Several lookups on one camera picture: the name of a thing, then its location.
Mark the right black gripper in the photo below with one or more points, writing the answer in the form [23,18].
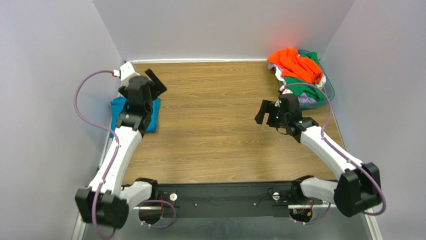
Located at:
[266,112]

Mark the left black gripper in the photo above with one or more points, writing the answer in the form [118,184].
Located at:
[153,86]

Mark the blue t shirt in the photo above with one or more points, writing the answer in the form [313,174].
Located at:
[117,106]

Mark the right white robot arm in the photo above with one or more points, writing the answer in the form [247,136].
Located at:
[358,185]

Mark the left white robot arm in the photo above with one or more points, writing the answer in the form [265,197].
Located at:
[104,202]

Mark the lavender t shirt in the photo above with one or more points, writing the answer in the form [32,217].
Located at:
[305,99]

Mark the white t shirt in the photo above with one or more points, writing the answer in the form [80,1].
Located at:
[282,80]

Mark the green t shirt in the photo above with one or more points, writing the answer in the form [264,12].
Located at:
[306,77]

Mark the orange t shirt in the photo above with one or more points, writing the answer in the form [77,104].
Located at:
[295,65]

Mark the teal plastic laundry basket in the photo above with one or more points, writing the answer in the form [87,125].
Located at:
[298,86]

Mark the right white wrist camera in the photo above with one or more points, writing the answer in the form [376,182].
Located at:
[283,90]

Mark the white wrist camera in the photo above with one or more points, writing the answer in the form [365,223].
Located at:
[283,90]
[126,72]

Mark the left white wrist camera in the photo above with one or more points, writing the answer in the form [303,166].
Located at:
[126,72]

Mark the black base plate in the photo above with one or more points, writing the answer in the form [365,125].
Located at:
[232,200]

